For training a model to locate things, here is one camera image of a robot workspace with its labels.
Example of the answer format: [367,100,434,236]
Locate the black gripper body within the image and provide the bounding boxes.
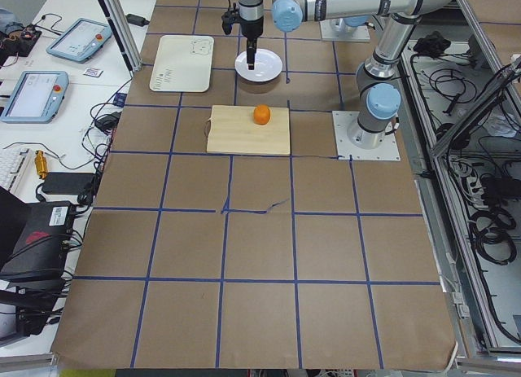
[239,0,264,39]

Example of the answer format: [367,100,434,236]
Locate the white round plate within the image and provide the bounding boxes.
[234,49,282,82]

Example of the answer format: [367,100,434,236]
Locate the orange fruit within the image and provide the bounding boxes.
[253,104,271,125]

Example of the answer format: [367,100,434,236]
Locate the cream bear tray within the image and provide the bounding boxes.
[149,35,214,93]

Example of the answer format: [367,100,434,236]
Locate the bamboo cutting board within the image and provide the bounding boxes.
[206,105,291,156]

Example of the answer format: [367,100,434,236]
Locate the small black power adapter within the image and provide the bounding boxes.
[125,13,150,27]

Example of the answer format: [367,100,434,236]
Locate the small printed label card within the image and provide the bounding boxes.
[84,68,103,77]

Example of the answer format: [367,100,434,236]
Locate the far teach pendant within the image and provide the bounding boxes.
[46,18,112,63]

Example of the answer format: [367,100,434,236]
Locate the teach pendant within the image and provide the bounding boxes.
[1,71,69,124]
[46,18,112,63]

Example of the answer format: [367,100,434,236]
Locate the near teach pendant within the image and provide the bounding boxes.
[1,71,69,124]

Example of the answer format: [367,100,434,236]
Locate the black power brick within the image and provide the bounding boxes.
[42,173,94,195]

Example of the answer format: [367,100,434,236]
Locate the gold metal connector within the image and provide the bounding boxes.
[34,150,48,180]

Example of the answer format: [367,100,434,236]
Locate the white keyboard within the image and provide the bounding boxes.
[0,147,35,195]

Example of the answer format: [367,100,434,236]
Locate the black mini computer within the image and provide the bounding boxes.
[1,199,75,283]

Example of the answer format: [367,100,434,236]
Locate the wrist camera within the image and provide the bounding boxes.
[221,9,240,35]

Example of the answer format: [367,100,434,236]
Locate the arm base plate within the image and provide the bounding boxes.
[320,18,370,43]
[332,111,401,161]

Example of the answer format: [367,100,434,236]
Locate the aluminium frame post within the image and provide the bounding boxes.
[97,0,142,72]

